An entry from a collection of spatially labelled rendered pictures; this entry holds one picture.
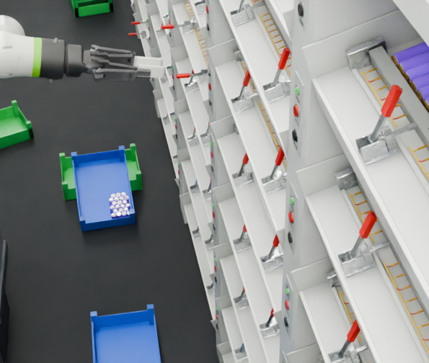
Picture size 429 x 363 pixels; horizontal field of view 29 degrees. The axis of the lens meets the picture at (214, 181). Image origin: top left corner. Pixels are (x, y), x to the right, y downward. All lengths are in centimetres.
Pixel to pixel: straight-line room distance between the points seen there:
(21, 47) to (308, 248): 94
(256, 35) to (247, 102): 20
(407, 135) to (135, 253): 211
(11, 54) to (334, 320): 102
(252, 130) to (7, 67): 61
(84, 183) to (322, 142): 212
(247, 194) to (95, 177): 147
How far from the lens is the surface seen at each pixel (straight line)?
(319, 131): 116
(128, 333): 276
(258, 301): 188
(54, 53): 199
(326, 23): 108
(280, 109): 139
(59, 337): 279
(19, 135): 360
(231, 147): 197
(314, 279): 135
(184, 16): 252
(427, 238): 87
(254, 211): 179
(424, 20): 75
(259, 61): 152
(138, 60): 207
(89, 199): 319
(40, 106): 382
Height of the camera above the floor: 208
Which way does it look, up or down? 39 degrees down
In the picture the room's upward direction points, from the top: 2 degrees counter-clockwise
